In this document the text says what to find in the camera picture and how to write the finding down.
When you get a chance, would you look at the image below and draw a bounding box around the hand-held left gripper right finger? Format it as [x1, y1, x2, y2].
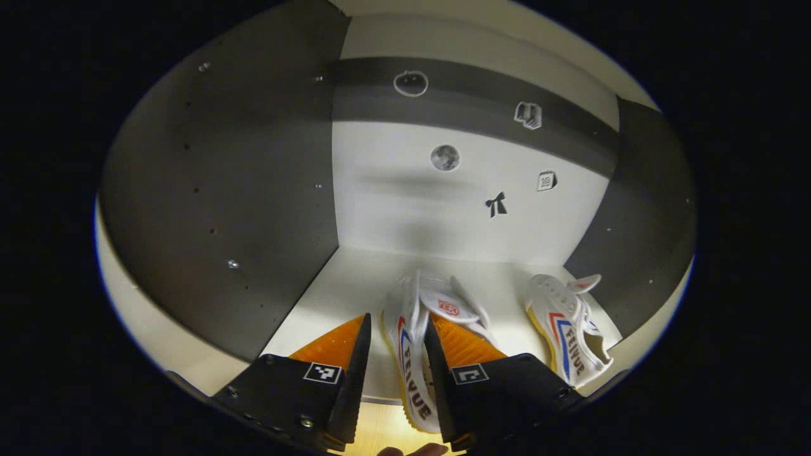
[423, 313, 587, 452]

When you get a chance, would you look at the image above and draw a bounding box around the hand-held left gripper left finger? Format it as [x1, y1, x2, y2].
[209, 313, 373, 452]

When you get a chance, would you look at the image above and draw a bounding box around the white shoe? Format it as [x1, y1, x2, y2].
[524, 274, 614, 389]
[382, 269, 499, 435]

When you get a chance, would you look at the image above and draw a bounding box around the grey shoe cabinet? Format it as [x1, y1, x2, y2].
[95, 0, 698, 406]

